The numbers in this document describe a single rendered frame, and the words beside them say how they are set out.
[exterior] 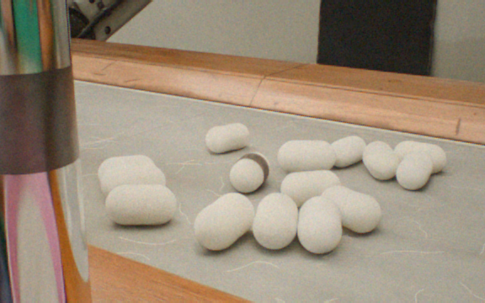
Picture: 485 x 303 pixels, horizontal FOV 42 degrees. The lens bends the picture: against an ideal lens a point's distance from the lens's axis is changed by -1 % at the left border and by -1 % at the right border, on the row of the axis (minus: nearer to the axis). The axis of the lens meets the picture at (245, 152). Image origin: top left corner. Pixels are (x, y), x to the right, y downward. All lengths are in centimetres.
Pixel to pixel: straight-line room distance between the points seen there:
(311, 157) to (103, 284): 20
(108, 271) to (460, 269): 15
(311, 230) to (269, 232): 2
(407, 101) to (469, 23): 191
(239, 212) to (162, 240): 4
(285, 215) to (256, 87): 30
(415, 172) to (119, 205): 17
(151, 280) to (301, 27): 242
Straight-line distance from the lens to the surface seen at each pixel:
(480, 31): 242
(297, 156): 40
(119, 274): 24
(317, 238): 29
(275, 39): 268
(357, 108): 53
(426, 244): 32
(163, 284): 23
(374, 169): 40
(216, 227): 29
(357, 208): 32
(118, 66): 69
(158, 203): 32
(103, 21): 111
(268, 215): 30
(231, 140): 44
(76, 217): 16
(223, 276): 28
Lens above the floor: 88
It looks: 18 degrees down
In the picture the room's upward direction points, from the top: straight up
